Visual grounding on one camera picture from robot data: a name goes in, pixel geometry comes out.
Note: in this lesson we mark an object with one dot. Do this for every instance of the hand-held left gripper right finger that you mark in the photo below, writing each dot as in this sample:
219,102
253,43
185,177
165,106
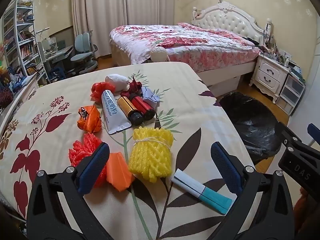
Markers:
225,165

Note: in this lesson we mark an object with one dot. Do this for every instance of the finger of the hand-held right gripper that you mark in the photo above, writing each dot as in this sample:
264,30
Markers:
287,135
314,133

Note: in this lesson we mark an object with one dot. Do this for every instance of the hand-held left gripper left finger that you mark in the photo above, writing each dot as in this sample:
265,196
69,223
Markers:
95,165

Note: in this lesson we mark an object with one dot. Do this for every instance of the red foam net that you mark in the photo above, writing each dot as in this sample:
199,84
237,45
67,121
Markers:
82,150

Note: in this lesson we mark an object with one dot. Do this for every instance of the orange paper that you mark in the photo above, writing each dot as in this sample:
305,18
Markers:
118,172

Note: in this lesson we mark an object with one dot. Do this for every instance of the white and teal paper packet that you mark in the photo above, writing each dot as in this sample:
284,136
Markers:
195,186

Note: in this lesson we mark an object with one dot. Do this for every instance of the bin with black bag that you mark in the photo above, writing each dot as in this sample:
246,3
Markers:
250,122

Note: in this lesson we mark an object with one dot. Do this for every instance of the orange plastic wrapper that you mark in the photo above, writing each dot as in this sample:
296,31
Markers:
90,120

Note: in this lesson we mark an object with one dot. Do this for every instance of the white powder sachet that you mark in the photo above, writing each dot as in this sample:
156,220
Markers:
112,112

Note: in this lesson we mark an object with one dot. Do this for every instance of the yellow foam net bundle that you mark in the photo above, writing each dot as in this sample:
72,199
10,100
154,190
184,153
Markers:
150,155

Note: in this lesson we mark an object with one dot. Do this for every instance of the amber bottle with yellow label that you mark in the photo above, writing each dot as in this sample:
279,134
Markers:
125,106

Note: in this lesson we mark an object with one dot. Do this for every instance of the red plastic bag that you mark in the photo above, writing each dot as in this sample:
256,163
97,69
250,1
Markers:
98,90

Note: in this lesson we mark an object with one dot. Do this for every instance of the red bottle with black cap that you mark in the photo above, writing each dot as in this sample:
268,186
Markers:
143,106

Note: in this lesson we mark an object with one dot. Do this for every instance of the white wad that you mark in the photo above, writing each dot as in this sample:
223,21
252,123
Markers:
116,81

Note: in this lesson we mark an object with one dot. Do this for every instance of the lavender paper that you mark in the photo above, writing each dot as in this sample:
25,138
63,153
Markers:
150,96

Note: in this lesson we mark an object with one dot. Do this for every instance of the dark red wrapper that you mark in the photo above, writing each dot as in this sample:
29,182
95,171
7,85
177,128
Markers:
135,86

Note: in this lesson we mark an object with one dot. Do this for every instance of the leaf print table cloth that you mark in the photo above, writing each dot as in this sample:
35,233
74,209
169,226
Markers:
62,135

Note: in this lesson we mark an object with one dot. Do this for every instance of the plastic drawer unit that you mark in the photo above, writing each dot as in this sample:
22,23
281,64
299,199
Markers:
291,90

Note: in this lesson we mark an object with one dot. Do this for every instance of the white nightstand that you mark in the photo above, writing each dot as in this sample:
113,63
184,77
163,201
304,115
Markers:
267,73

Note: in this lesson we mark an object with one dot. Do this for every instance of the white box under bed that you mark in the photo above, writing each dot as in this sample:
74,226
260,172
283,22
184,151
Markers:
225,85

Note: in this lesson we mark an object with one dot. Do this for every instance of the group of small nightstand items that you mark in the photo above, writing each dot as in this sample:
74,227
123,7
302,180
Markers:
275,52

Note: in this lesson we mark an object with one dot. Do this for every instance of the blue plastic stool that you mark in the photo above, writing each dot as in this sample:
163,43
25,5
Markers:
57,75

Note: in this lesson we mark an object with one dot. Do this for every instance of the dried dark red flowers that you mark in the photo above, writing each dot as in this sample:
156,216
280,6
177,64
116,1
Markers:
5,97

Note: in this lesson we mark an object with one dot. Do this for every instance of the grey study desk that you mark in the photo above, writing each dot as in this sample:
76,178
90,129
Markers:
60,52

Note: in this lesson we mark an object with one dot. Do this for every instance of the light blue desk chair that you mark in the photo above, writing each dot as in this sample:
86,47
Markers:
82,42

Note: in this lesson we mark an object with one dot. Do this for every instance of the white round bedpost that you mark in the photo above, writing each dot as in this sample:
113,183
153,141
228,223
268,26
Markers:
158,53

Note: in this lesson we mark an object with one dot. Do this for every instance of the white bed with tufted headboard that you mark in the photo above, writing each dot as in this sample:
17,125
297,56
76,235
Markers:
225,20

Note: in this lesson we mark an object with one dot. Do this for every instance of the white bookshelf with books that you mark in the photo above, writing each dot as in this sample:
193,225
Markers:
25,50

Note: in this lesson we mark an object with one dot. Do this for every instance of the pink floral quilt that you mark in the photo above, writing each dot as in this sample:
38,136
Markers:
175,37

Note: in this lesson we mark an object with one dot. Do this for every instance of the beige curtains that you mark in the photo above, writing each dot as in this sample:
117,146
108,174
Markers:
105,10

